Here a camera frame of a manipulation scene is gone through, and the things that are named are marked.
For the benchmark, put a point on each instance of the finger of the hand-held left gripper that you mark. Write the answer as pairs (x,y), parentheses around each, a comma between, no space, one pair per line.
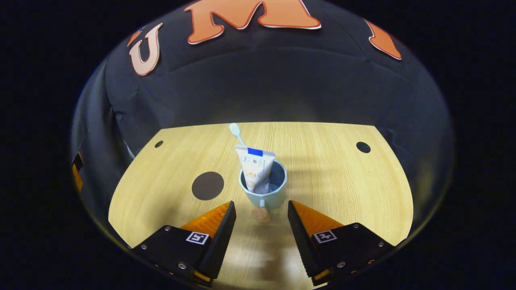
(77,177)

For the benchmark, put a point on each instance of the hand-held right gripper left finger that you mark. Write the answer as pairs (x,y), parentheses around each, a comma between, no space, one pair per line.
(219,241)

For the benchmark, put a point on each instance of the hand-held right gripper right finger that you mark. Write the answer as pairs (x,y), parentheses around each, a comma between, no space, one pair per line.
(302,241)

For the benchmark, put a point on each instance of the white toothpaste tube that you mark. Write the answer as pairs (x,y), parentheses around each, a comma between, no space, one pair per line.
(254,169)

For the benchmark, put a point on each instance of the white and blue toothbrush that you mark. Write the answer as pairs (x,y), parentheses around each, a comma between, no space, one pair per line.
(236,131)

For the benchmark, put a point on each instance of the wooden desktop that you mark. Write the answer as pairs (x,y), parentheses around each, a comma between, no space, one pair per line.
(342,193)

